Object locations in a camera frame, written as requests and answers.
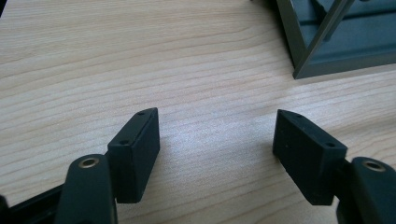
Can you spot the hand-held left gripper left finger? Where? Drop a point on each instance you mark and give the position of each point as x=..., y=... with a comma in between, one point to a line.
x=134, y=155

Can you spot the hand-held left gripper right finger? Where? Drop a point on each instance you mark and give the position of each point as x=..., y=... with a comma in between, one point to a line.
x=308, y=155

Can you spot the grey metal frame rack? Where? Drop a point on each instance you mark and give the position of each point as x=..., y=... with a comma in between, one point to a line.
x=339, y=37

